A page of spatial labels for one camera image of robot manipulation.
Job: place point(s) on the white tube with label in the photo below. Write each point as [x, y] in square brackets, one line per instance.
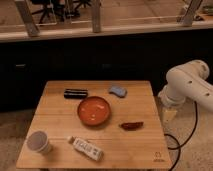
[86, 148]

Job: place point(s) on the black office chair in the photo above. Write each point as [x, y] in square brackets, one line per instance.
[56, 8]

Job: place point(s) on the dark red chili pepper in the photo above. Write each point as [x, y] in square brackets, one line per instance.
[131, 125]

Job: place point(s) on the white paper cup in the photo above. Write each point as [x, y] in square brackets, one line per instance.
[39, 142]

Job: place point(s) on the translucent white end effector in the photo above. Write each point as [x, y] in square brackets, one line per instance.
[168, 114]

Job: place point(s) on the orange ceramic bowl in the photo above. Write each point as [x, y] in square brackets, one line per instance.
[93, 110]

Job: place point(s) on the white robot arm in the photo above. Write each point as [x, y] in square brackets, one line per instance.
[184, 81]

